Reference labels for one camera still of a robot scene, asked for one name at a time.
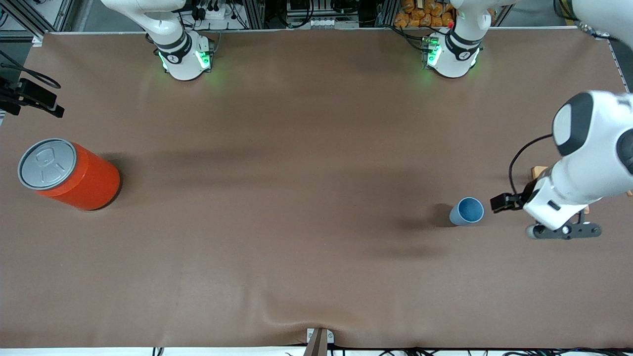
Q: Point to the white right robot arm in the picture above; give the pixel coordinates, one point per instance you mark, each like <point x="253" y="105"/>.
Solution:
<point x="183" y="59"/>

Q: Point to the wooden cup rack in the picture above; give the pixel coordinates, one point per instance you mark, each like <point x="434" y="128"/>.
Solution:
<point x="538" y="173"/>

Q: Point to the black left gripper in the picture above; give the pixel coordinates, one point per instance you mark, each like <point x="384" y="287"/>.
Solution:
<point x="526" y="197"/>

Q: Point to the black electronics box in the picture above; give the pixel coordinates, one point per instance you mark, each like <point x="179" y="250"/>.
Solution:
<point x="301" y="5"/>

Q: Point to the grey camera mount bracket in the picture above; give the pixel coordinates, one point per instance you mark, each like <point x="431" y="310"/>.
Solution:
<point x="319" y="341"/>

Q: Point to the light blue plastic cup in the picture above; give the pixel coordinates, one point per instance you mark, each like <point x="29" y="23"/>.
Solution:
<point x="470" y="210"/>

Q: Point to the pile of orange objects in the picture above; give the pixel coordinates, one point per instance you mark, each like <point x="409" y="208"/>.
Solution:
<point x="425" y="14"/>

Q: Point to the orange can with grey lid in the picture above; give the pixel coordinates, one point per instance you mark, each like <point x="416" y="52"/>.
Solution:
<point x="89" y="180"/>

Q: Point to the brown table mat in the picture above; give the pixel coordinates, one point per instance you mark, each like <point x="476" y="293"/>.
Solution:
<point x="316" y="198"/>

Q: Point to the aluminium profile frame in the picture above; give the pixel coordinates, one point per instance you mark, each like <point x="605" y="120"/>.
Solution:
<point x="252" y="15"/>

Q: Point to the white power strip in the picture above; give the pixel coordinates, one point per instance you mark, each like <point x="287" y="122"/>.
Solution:
<point x="331" y="22"/>
<point x="217" y="12"/>

